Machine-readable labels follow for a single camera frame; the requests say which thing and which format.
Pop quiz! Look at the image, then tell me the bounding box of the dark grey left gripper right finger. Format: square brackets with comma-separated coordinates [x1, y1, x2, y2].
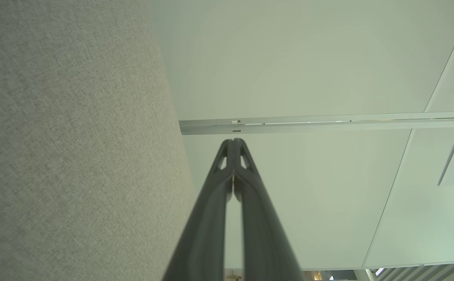
[233, 138, 305, 281]

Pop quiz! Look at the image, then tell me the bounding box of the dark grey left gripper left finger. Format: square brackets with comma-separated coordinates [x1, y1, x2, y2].
[162, 139, 235, 281]

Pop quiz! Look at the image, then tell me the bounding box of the white slatted blind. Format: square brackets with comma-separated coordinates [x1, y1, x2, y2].
[367, 263, 454, 281]

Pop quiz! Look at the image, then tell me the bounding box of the white metal wall rail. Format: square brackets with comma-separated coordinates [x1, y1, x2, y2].
[179, 111, 454, 135]

